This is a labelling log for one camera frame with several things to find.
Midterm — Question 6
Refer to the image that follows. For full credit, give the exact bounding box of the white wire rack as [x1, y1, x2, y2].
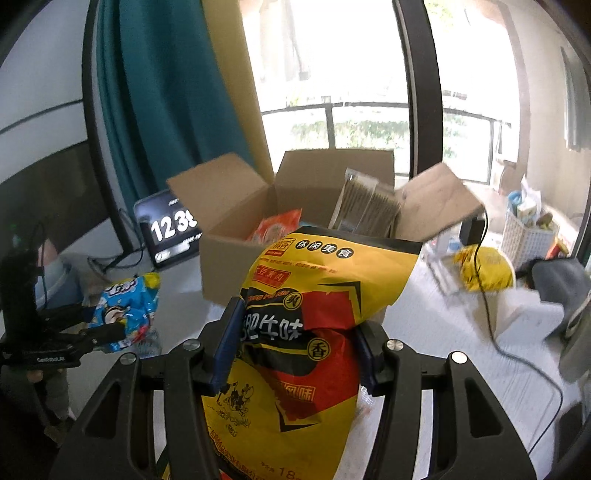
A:
[427, 231, 467, 296]

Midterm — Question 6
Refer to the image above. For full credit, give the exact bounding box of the black device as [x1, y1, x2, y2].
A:
[459, 217, 488, 247]

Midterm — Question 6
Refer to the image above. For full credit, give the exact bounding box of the cardboard box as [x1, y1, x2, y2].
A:
[166, 148, 485, 328]

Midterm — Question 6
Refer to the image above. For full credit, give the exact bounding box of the yellow plastic bag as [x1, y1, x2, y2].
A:
[452, 246, 515, 294]

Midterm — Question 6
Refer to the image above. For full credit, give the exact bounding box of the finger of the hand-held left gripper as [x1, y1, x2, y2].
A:
[44, 300, 102, 326]
[76, 320, 127, 355]

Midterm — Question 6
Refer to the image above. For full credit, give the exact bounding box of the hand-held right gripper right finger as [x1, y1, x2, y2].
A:
[353, 320, 539, 480]

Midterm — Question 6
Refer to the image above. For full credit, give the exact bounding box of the blue cartoon snack packet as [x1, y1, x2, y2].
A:
[90, 272, 162, 354]

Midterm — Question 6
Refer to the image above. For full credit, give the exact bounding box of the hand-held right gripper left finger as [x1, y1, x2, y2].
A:
[48, 295, 245, 480]

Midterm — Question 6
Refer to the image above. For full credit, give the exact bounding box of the teal curtain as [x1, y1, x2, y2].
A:
[95, 0, 257, 204]

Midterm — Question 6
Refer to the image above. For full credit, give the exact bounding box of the long black cable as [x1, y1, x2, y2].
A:
[475, 208, 565, 455]

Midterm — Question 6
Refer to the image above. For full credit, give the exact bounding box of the yellow curtain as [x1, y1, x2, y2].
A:
[203, 0, 275, 178]

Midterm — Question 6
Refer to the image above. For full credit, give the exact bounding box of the orange snack packet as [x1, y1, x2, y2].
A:
[247, 209, 303, 245]

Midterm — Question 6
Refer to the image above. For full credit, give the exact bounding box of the yellow red black snack packet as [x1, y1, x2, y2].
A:
[201, 225, 423, 480]

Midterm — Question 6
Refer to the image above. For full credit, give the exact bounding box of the dark window frame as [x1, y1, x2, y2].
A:
[392, 0, 446, 185]

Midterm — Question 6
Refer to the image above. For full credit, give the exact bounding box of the white laundry basket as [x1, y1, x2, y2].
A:
[501, 203, 561, 273]

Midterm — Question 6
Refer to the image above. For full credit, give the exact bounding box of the tablet with clock display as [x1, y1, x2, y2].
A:
[134, 189, 204, 269]

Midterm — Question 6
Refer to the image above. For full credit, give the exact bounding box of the black tablet cable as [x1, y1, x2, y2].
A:
[88, 208, 155, 273]

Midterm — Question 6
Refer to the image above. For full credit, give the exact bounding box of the balcony railing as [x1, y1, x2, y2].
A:
[261, 104, 502, 183]

